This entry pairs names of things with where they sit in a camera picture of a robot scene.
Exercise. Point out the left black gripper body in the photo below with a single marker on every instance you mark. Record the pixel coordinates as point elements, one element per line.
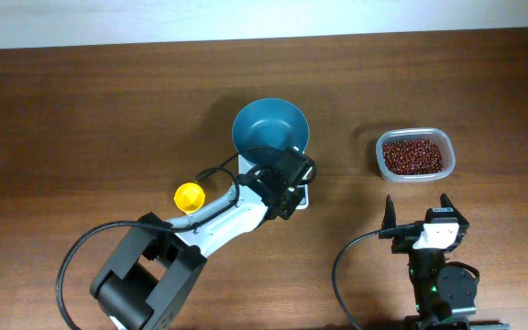
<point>298,184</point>

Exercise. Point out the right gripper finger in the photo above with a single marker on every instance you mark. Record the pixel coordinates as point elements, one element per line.
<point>389,218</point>
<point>447,205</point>

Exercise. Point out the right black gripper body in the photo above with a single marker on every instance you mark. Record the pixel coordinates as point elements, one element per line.
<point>401,245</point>

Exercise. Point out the red adzuki beans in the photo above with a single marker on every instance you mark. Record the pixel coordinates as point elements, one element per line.
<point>412,157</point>

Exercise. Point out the blue plastic bowl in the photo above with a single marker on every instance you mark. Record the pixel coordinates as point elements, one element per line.
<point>264,128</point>

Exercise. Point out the clear plastic bean container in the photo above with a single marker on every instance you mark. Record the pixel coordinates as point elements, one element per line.
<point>435,135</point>

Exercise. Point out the yellow plastic measuring scoop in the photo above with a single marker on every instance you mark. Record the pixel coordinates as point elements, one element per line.
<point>189,197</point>

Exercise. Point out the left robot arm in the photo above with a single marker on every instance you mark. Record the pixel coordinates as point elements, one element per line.
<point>149,276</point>

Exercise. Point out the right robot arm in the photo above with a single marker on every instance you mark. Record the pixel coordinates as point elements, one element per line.
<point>444,291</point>

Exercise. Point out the white digital kitchen scale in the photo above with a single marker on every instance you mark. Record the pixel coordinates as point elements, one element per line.
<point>244,166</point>

